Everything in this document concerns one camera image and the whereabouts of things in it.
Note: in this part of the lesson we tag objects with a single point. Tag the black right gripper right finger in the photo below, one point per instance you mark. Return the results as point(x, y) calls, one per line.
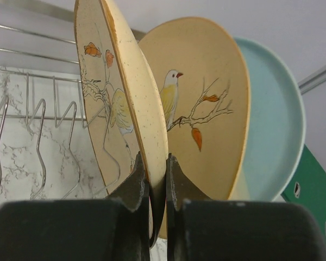
point(199, 228)

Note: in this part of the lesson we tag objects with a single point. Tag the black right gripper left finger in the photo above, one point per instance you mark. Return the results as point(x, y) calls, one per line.
point(114, 228)

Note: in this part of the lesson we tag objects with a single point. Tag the beige bird plate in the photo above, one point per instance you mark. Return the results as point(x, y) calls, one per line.
point(201, 62)
point(141, 108)

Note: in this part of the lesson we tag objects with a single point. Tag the metal wire dish rack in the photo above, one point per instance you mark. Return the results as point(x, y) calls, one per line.
point(62, 101)

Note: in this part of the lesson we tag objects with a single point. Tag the blue and beige plate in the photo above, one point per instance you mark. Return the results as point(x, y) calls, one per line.
point(277, 125)

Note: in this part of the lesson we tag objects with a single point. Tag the green ring binder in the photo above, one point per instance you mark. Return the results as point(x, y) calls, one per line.
point(308, 188)

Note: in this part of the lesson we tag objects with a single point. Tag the right aluminium frame post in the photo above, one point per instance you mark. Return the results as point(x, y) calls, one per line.
point(313, 80)

